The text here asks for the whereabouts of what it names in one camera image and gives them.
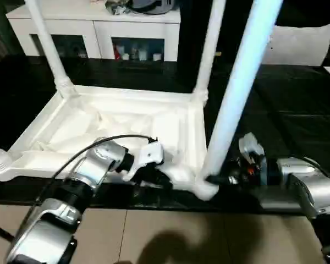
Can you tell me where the white plastic table top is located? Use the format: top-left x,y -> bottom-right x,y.
0,84 -> 221,201

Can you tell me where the grey pillow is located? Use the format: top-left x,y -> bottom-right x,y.
260,23 -> 330,67

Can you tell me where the black cabinet with gold label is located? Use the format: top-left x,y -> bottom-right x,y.
178,0 -> 265,65

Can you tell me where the white sideboard cabinet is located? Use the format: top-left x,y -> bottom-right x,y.
5,5 -> 182,63

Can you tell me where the grey round pot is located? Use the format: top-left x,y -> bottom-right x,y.
130,0 -> 177,15

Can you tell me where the black clutter on sideboard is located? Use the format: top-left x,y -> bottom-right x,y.
104,0 -> 131,16

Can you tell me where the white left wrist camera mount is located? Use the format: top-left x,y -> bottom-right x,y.
123,141 -> 166,182

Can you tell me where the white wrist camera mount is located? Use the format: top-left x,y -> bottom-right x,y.
238,132 -> 269,185
123,141 -> 166,182

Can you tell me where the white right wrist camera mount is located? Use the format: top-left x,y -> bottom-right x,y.
238,132 -> 269,185

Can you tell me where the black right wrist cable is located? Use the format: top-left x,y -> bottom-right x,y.
296,156 -> 330,177

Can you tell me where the black metal frame leg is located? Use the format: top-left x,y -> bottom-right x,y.
0,219 -> 16,243

